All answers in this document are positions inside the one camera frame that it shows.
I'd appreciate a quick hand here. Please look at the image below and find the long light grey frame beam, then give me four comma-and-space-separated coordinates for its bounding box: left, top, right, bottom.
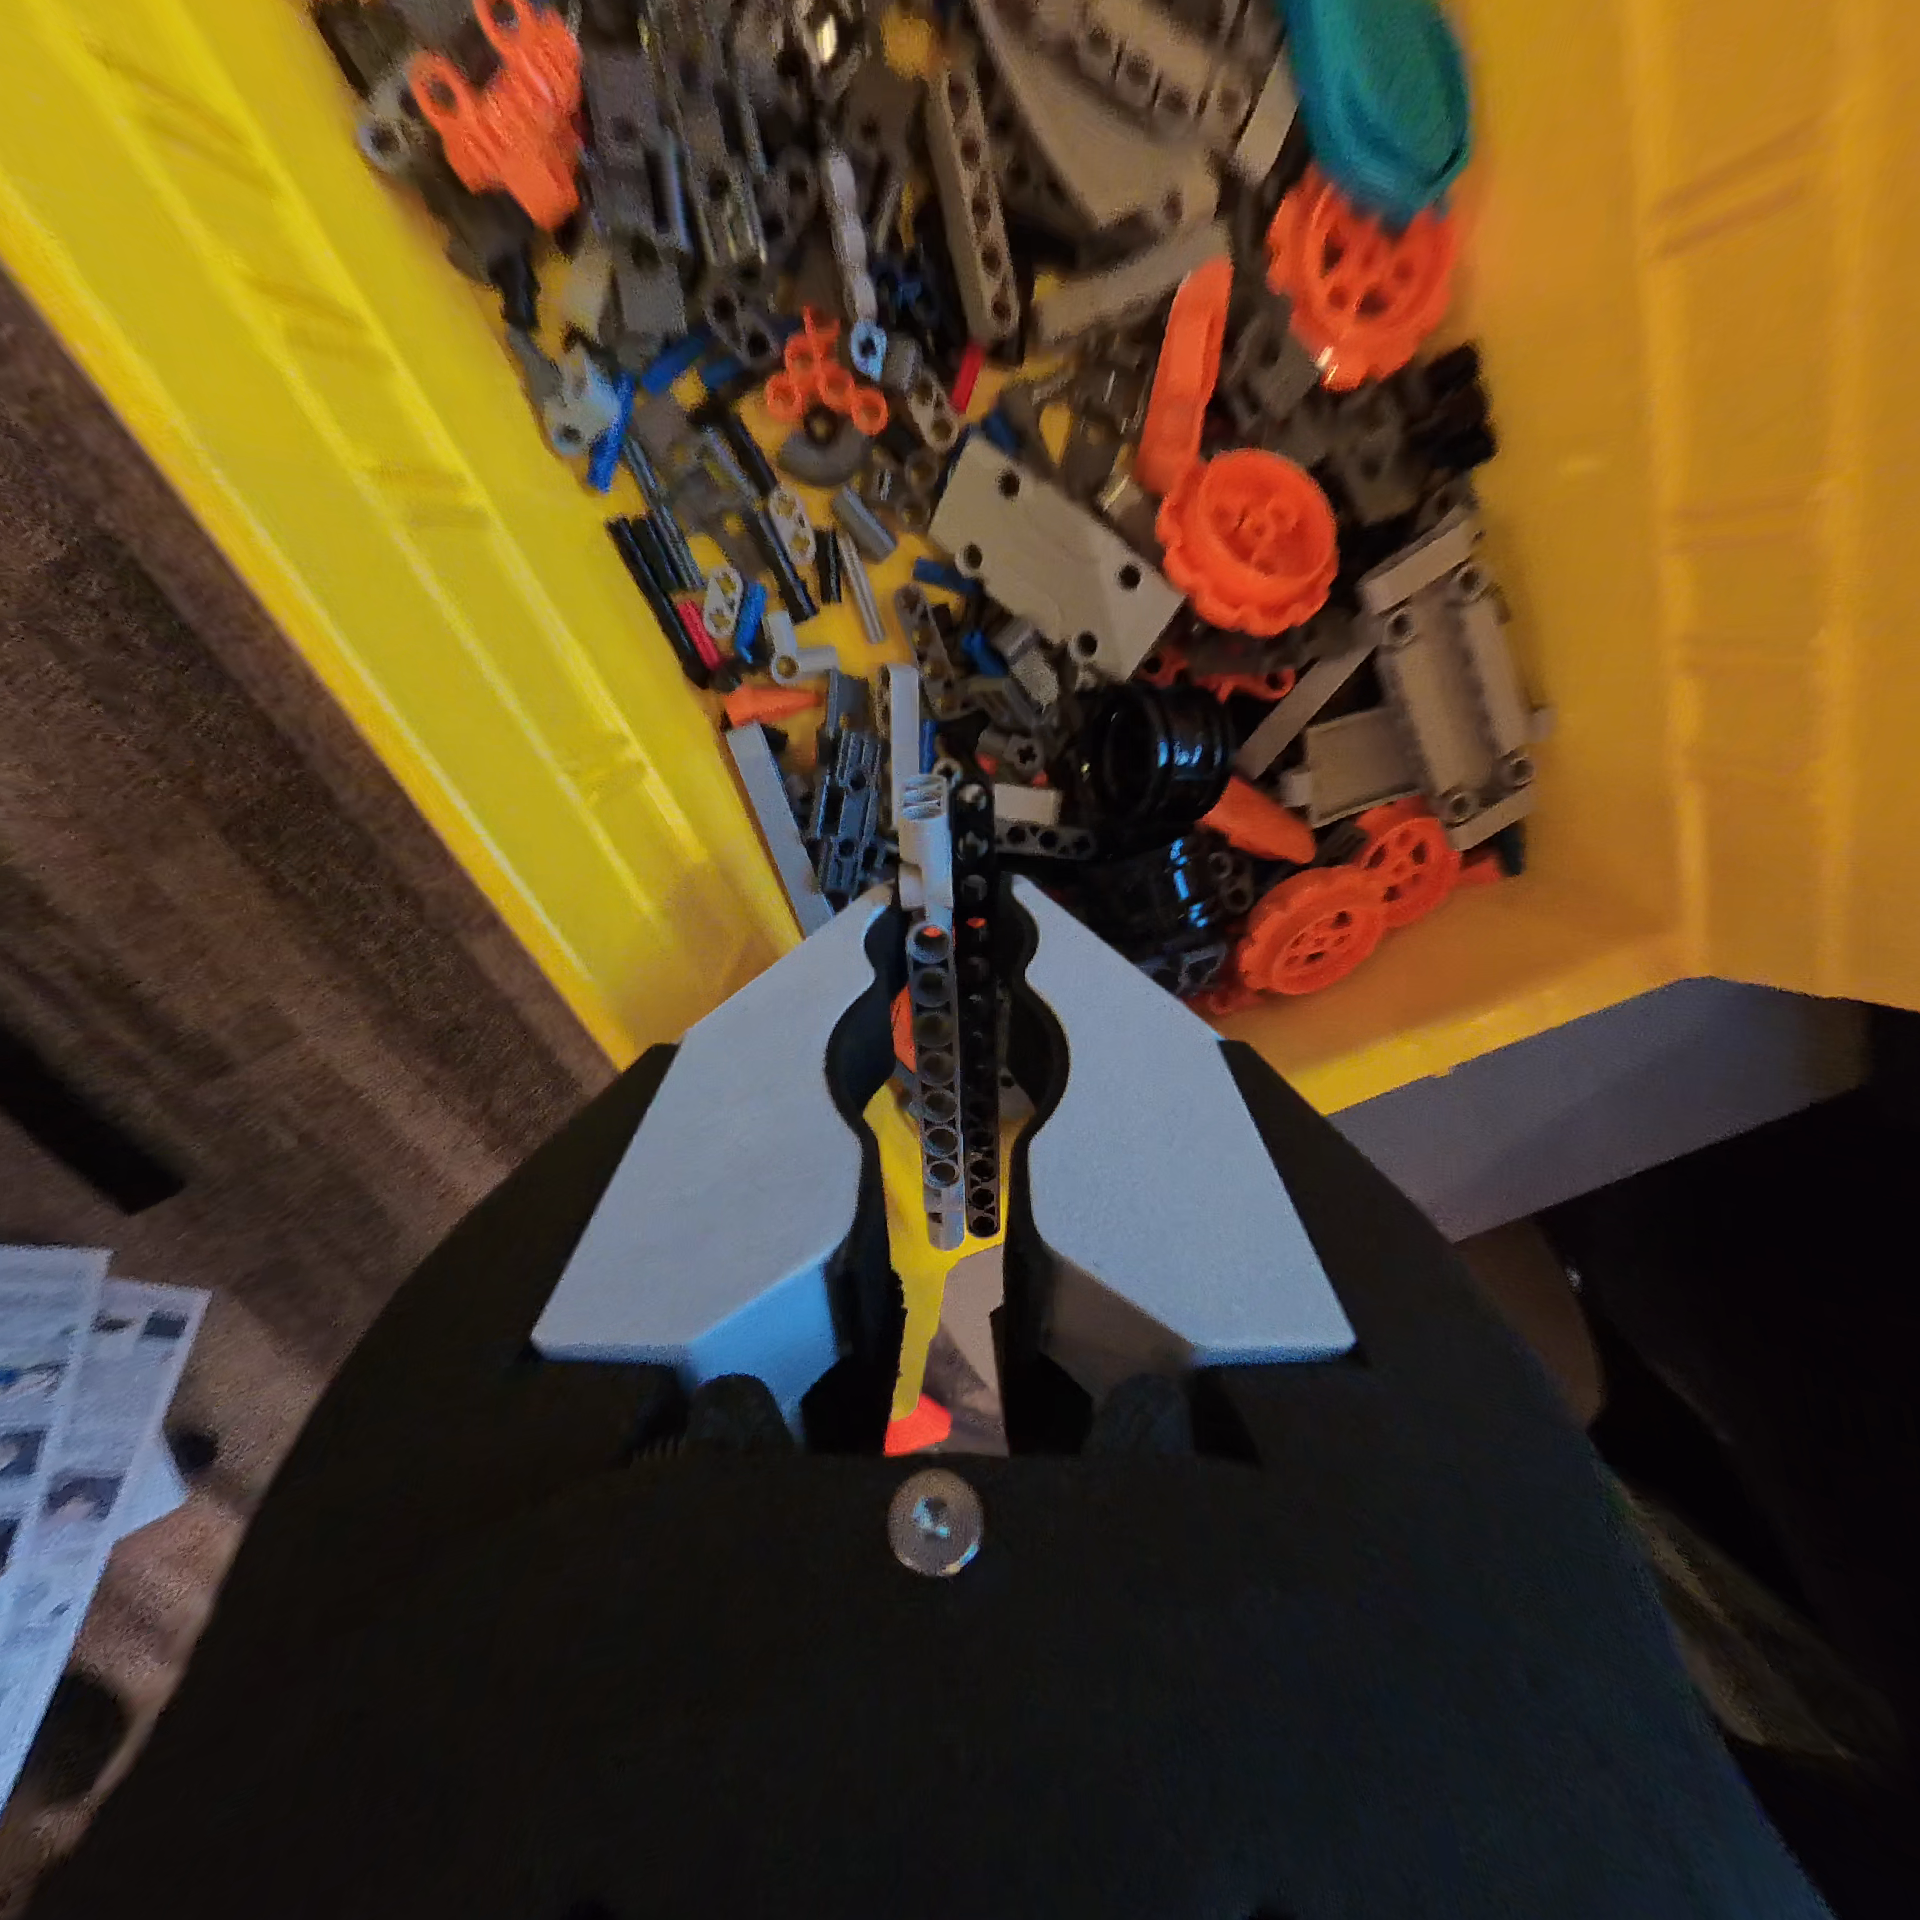
1283, 570, 1547, 858

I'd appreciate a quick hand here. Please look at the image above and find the pile of building parts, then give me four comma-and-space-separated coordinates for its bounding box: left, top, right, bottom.
315, 0, 1555, 1021

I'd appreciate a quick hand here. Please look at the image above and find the small orange cross connector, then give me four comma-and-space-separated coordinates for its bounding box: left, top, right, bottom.
765, 315, 889, 437

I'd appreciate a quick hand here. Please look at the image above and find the large orange toothed sprocket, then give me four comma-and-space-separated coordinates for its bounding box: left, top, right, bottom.
1267, 164, 1460, 394

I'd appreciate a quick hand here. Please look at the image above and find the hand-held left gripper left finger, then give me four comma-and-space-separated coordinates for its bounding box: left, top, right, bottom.
527, 884, 902, 1454

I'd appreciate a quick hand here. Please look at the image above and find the teal plastic tool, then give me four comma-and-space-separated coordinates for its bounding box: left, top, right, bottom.
1276, 0, 1479, 226

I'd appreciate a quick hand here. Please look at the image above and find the orange curved holed liftarm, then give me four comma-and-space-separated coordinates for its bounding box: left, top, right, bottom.
1132, 258, 1235, 496

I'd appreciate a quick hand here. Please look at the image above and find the yellow plastic bin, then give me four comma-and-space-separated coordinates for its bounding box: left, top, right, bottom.
0, 0, 1920, 1427

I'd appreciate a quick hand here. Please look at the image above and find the light grey long holed beam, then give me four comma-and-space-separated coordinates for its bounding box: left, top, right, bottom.
896, 772, 969, 1254

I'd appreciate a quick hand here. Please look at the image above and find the light grey rectangular plate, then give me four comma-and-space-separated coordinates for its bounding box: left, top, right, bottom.
928, 435, 1187, 683

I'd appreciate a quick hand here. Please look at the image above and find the printed paper sheet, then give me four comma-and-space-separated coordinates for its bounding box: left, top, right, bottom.
0, 1245, 212, 1802

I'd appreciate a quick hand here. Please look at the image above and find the orange looped connector piece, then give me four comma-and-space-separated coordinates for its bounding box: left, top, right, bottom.
406, 0, 587, 226

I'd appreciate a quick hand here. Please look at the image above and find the black long holed beam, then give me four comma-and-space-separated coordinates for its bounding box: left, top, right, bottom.
949, 779, 1008, 1243

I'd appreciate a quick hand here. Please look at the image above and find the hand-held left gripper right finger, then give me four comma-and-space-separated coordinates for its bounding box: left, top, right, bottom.
1001, 878, 1359, 1454

